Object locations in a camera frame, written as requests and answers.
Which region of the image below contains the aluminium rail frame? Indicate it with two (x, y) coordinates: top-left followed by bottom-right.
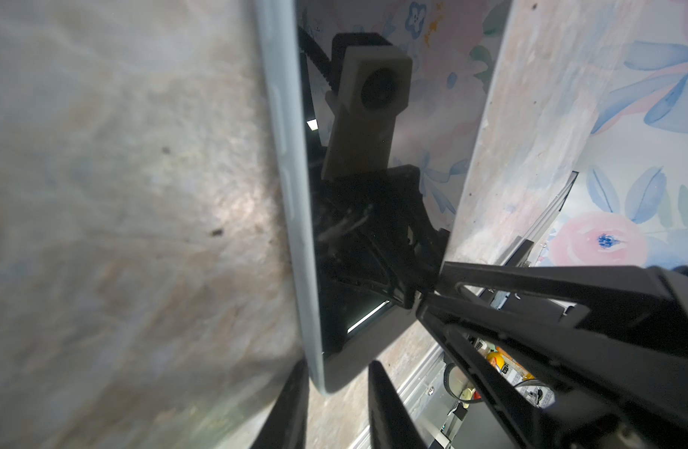
(346, 341), (452, 449)

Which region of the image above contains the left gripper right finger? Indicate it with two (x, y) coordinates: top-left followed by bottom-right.
(368, 360), (426, 449)

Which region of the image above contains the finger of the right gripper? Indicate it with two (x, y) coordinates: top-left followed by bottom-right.
(436, 263), (688, 326)
(417, 294), (688, 448)

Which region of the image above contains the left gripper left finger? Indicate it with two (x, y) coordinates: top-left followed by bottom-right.
(251, 359), (310, 449)

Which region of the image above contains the black phone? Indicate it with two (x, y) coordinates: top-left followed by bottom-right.
(295, 1), (510, 357)

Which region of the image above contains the light blue phone case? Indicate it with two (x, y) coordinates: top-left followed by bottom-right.
(252, 0), (513, 396)

